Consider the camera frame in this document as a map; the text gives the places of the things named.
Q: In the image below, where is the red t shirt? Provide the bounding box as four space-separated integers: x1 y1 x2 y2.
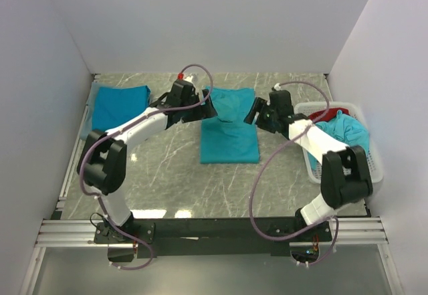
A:
308 108 349 123

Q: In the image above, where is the black base beam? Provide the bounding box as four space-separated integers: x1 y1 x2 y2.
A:
94 217 338 263

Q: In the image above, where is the white plastic basket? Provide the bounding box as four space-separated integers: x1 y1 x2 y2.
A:
294 101 383 184

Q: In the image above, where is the folded grey t shirt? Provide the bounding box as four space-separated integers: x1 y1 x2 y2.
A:
79 81 154 141

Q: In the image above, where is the aluminium frame rail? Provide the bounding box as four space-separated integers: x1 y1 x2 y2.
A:
18 74 389 295

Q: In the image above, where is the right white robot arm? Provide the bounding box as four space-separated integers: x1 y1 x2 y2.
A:
244 90 373 241

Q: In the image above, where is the teal t shirt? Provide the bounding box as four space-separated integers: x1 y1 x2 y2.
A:
200 88 259 164

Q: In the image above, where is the light blue t shirt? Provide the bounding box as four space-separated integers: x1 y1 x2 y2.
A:
315 112 369 155

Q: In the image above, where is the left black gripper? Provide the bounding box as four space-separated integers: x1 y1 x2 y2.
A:
181 90 217 124

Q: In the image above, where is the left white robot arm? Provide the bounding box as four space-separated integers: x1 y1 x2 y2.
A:
77 74 217 243

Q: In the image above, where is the folded blue t shirt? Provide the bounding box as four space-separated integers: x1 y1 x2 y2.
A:
91 85 152 134

